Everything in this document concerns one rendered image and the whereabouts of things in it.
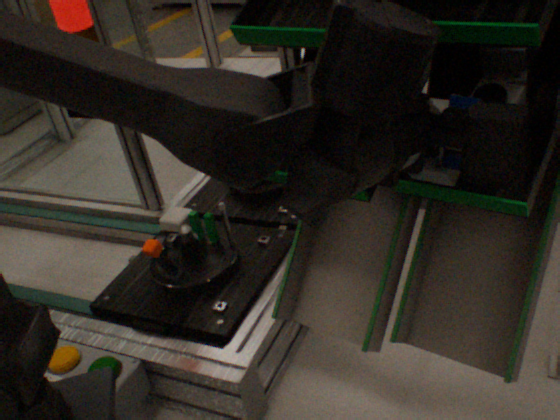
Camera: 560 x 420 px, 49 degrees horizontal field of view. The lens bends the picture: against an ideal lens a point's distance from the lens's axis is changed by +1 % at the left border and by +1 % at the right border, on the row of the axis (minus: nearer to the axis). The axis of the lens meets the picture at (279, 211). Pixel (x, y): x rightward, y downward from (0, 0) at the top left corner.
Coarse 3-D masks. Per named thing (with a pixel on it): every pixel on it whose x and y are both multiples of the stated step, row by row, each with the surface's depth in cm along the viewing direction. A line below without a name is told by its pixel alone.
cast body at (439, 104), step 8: (440, 104) 53; (448, 104) 53; (432, 112) 52; (440, 112) 52; (440, 152) 53; (424, 160) 55; (432, 160) 55; (440, 160) 55; (424, 168) 55; (432, 168) 55; (440, 168) 55; (416, 176) 57; (424, 176) 57; (432, 176) 56; (440, 176) 55; (448, 176) 54; (456, 176) 56; (448, 184) 56
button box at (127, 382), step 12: (84, 348) 85; (96, 348) 85; (84, 360) 83; (120, 360) 82; (132, 360) 82; (48, 372) 83; (60, 372) 82; (72, 372) 82; (84, 372) 81; (120, 372) 80; (132, 372) 80; (144, 372) 83; (120, 384) 79; (132, 384) 80; (144, 384) 83; (120, 396) 79; (132, 396) 81; (144, 396) 83; (120, 408) 79; (132, 408) 81
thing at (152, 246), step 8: (152, 240) 84; (160, 240) 86; (144, 248) 84; (152, 248) 83; (160, 248) 84; (152, 256) 84; (160, 256) 85; (160, 264) 87; (168, 264) 87; (168, 272) 88; (176, 272) 89
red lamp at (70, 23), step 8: (56, 0) 89; (64, 0) 89; (72, 0) 89; (80, 0) 90; (56, 8) 90; (64, 8) 89; (72, 8) 89; (80, 8) 90; (88, 8) 92; (56, 16) 91; (64, 16) 90; (72, 16) 90; (80, 16) 91; (88, 16) 92; (64, 24) 91; (72, 24) 91; (80, 24) 91; (88, 24) 92; (72, 32) 91
